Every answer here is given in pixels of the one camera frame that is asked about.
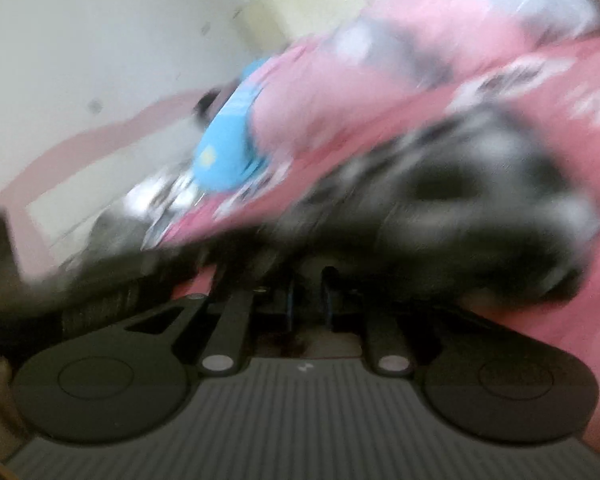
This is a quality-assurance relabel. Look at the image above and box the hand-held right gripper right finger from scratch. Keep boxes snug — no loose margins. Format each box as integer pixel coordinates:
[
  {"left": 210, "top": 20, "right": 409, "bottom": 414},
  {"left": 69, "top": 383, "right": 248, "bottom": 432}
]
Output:
[{"left": 320, "top": 266, "right": 481, "bottom": 376}]

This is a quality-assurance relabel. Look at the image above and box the pink floral bedsheet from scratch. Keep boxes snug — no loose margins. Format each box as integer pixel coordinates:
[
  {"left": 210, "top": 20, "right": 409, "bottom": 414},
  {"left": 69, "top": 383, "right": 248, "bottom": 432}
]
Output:
[{"left": 145, "top": 35, "right": 600, "bottom": 426}]

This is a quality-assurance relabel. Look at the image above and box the cream wardrobe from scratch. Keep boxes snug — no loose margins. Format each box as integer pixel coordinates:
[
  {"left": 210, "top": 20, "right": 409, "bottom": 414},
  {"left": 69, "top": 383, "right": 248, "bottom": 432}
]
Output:
[{"left": 239, "top": 0, "right": 377, "bottom": 47}]

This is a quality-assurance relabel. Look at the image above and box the white fluffy blanket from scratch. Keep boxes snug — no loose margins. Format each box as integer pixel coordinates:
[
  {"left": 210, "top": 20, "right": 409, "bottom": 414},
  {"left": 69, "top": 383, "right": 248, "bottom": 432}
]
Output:
[{"left": 124, "top": 165, "right": 202, "bottom": 242}]

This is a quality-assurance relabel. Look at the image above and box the black white plaid shirt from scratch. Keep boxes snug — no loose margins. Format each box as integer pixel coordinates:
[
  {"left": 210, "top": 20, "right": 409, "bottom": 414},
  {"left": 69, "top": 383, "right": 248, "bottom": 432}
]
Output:
[{"left": 267, "top": 110, "right": 600, "bottom": 313}]

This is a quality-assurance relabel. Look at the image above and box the pink grey floral duvet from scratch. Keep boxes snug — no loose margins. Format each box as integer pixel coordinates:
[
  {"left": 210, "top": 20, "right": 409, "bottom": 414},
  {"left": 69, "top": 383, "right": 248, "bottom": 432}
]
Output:
[{"left": 249, "top": 0, "right": 600, "bottom": 162}]

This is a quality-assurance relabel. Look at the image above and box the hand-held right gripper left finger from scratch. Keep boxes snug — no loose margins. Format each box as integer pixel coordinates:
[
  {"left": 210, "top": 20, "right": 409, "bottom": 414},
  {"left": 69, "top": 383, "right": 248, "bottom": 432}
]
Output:
[{"left": 122, "top": 265, "right": 297, "bottom": 376}]

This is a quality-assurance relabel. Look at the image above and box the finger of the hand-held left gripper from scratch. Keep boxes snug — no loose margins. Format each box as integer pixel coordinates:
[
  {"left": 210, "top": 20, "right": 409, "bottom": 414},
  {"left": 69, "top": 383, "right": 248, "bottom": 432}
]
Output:
[{"left": 140, "top": 242, "right": 231, "bottom": 303}]

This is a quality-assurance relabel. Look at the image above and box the blue cushion with yellow dot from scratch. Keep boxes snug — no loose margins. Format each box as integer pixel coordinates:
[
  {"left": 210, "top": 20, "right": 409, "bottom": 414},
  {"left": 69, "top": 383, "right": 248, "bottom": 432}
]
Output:
[{"left": 190, "top": 59, "right": 272, "bottom": 194}]

